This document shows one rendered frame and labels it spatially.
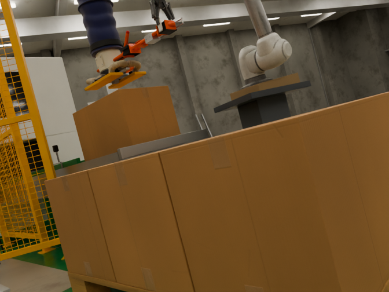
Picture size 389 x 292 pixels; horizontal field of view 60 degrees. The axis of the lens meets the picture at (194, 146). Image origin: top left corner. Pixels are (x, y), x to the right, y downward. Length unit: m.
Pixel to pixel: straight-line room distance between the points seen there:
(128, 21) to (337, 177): 9.65
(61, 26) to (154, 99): 7.73
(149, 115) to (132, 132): 0.17
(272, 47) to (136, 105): 0.93
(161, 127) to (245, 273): 1.49
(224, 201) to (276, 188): 0.14
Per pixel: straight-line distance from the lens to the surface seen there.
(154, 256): 1.02
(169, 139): 2.06
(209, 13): 11.25
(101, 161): 2.03
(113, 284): 1.29
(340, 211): 0.70
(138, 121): 2.05
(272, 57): 2.29
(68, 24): 9.81
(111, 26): 2.45
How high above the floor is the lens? 0.55
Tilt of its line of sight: 1 degrees down
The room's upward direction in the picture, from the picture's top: 15 degrees counter-clockwise
